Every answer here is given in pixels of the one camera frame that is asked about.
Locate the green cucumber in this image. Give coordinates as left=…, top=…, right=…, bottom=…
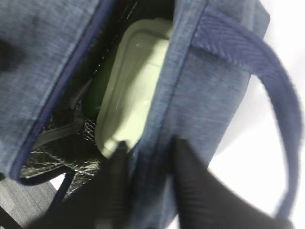
left=82, top=45, right=118, bottom=121

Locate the green lid glass food container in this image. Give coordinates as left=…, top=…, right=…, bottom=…
left=95, top=18, right=173, bottom=158

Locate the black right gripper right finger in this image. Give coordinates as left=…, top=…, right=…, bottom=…
left=171, top=137, right=294, bottom=229

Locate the dark blue fabric lunch bag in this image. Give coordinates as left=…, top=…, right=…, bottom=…
left=0, top=0, right=302, bottom=229

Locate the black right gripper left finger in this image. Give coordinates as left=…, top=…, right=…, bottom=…
left=54, top=141, right=128, bottom=229

